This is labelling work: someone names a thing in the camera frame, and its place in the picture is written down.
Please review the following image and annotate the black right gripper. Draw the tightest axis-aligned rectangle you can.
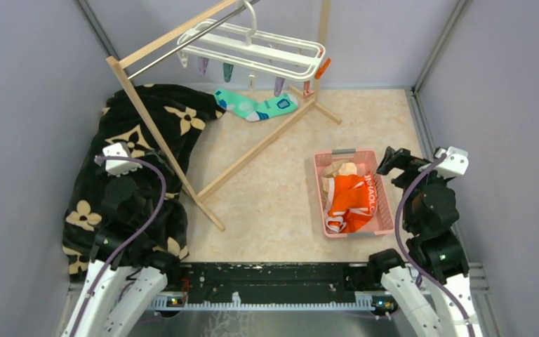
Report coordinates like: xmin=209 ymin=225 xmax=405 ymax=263
xmin=377 ymin=145 xmax=449 ymax=230

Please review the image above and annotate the orange underwear white trim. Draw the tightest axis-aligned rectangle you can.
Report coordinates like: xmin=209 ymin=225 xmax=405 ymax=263
xmin=324 ymin=173 xmax=378 ymax=233

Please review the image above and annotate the pink perforated plastic basket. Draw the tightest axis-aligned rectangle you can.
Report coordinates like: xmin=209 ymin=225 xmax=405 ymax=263
xmin=314 ymin=149 xmax=394 ymax=238

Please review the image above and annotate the wooden drying rack frame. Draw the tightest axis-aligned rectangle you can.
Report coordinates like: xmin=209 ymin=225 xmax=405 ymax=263
xmin=107 ymin=0 xmax=342 ymax=232

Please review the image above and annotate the white plastic clip hanger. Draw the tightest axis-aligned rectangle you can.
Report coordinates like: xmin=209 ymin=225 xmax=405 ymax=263
xmin=177 ymin=1 xmax=328 ymax=82

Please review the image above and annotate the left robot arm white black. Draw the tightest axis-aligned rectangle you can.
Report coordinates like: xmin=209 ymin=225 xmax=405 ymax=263
xmin=62 ymin=142 xmax=187 ymax=336

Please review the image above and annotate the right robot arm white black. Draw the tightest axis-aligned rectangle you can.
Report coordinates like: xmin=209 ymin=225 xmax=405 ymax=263
xmin=367 ymin=147 xmax=482 ymax=336

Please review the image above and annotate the black floral blanket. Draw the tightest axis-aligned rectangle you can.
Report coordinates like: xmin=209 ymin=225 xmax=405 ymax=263
xmin=62 ymin=84 xmax=226 ymax=282

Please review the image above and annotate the beige cloth in basket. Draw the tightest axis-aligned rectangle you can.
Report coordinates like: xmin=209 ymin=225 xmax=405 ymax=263
xmin=320 ymin=160 xmax=357 ymax=197

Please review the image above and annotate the white clothes peg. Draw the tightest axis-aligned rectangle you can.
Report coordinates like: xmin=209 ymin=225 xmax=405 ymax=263
xmin=176 ymin=50 xmax=189 ymax=69
xmin=248 ymin=74 xmax=255 ymax=91

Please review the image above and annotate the green patterned sock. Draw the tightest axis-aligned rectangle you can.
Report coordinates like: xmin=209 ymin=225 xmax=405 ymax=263
xmin=213 ymin=89 xmax=299 ymax=122

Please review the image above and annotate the teal clothes peg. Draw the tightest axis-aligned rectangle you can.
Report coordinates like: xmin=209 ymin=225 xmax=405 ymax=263
xmin=222 ymin=62 xmax=234 ymax=83

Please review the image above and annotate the salmon pink clothes peg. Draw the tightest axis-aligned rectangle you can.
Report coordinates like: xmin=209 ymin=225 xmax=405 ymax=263
xmin=302 ymin=81 xmax=314 ymax=99

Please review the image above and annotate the orange clothes peg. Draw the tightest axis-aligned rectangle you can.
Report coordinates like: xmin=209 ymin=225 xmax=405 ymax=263
xmin=314 ymin=58 xmax=331 ymax=80

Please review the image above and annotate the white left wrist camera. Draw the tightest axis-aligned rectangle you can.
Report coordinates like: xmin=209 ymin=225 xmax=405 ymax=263
xmin=102 ymin=143 xmax=136 ymax=177

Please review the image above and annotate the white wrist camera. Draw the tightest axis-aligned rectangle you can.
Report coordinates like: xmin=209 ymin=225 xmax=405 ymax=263
xmin=434 ymin=146 xmax=469 ymax=178
xmin=102 ymin=143 xmax=136 ymax=177

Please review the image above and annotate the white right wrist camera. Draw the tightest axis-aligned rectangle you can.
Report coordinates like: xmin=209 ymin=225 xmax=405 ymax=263
xmin=434 ymin=146 xmax=469 ymax=178

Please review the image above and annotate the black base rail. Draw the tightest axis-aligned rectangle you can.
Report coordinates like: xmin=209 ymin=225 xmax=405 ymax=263
xmin=149 ymin=263 xmax=398 ymax=317

